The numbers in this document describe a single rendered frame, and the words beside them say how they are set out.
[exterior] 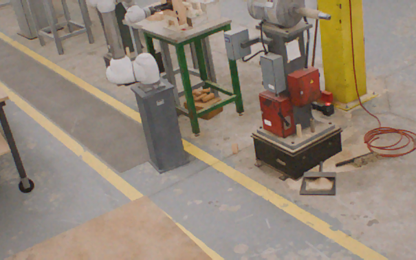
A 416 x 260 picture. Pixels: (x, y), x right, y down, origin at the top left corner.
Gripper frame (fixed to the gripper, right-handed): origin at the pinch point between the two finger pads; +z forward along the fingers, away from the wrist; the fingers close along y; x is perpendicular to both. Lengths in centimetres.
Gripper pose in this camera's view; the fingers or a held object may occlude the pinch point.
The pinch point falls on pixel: (169, 5)
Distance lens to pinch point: 539.5
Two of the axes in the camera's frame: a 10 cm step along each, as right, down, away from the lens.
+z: 8.2, -3.7, 4.4
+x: -1.6, -8.8, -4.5
